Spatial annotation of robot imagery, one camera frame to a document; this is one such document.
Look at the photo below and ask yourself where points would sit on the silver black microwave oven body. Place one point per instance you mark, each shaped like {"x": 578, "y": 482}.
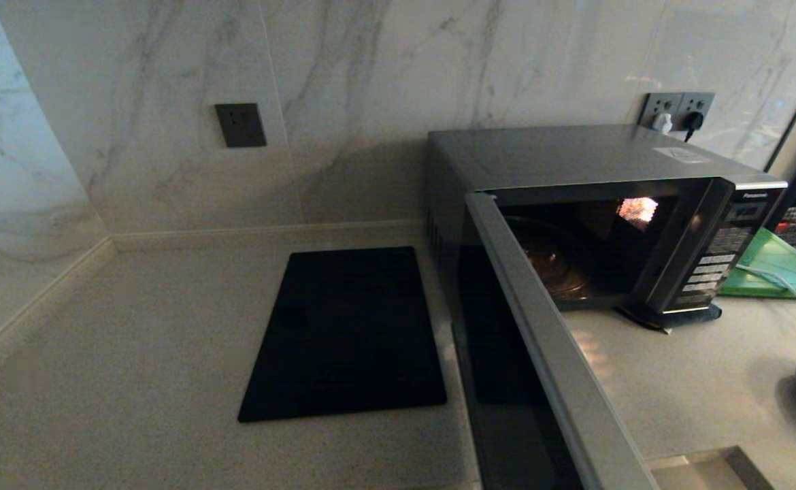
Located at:
{"x": 541, "y": 155}

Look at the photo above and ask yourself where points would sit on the black glass induction cooktop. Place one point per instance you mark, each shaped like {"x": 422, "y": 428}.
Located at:
{"x": 347, "y": 333}

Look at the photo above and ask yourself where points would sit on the white power plug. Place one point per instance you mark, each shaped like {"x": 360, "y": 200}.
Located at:
{"x": 662, "y": 123}

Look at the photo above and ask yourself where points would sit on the black power plug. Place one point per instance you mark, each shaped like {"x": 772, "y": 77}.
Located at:
{"x": 693, "y": 122}

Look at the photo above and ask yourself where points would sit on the beige cabinet front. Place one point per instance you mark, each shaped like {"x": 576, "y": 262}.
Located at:
{"x": 697, "y": 473}

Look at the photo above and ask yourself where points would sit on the green cutting board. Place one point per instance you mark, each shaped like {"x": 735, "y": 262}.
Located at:
{"x": 779, "y": 269}

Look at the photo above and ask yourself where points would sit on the dark single wall socket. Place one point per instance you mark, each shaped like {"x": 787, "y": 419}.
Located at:
{"x": 241, "y": 125}

